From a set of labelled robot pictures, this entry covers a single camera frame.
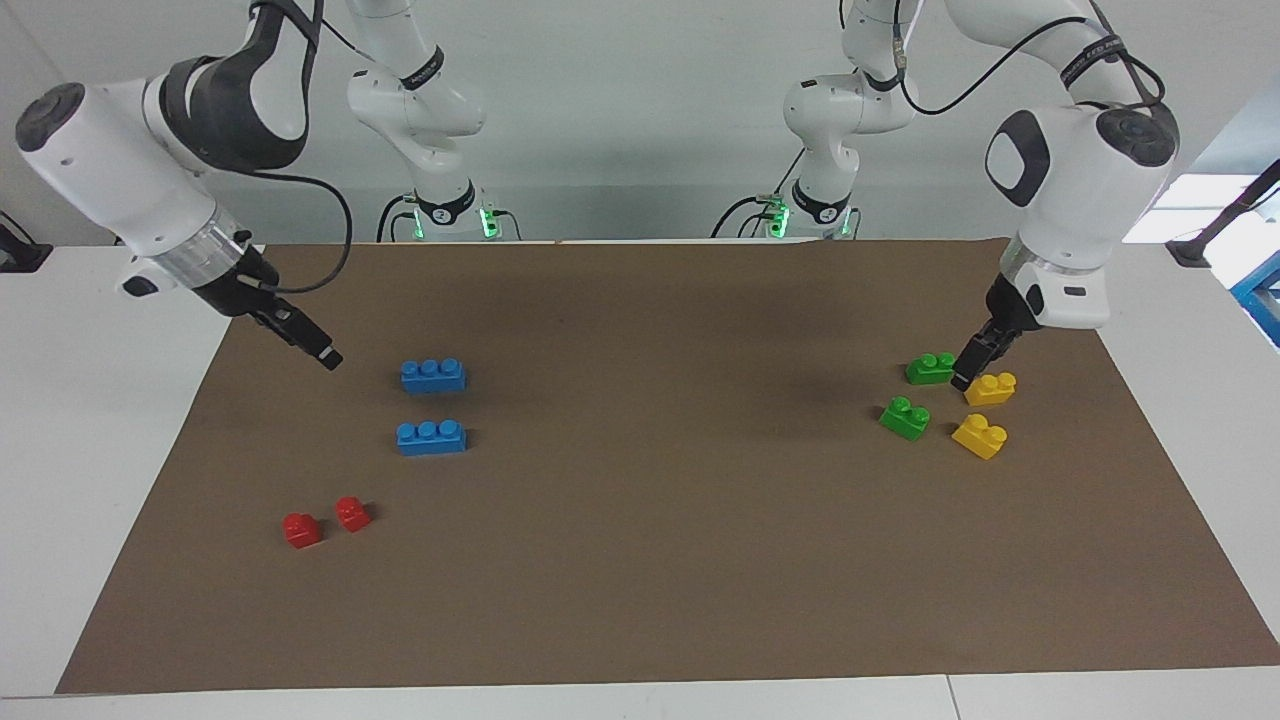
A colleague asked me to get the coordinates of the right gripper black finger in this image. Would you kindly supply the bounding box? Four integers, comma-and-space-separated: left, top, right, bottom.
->
252, 312, 339, 372
270, 298, 345, 365

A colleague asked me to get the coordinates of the green two-stud block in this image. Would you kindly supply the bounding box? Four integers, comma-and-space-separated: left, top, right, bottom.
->
878, 396, 931, 442
904, 352, 959, 386

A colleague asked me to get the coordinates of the blue three-stud block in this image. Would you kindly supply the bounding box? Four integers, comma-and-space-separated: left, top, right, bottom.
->
401, 358, 468, 394
396, 420, 468, 457

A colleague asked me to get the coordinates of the yellow two-stud block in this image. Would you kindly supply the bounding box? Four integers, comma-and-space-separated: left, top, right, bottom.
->
963, 372, 1018, 407
950, 413, 1009, 461

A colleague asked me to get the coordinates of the blue crate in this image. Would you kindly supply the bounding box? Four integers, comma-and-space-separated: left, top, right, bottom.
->
1232, 250, 1280, 347

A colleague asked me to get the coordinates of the brown table mat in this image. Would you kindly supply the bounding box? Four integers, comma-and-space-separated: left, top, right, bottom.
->
55, 238, 1280, 694

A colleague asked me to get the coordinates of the black camera stand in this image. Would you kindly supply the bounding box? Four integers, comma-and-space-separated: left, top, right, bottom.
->
1168, 160, 1280, 267

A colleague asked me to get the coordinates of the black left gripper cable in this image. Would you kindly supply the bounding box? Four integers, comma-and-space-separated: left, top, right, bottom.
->
893, 0, 1167, 117

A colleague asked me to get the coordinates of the black clamp mount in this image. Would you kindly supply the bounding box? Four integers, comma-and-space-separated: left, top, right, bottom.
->
0, 212, 53, 273

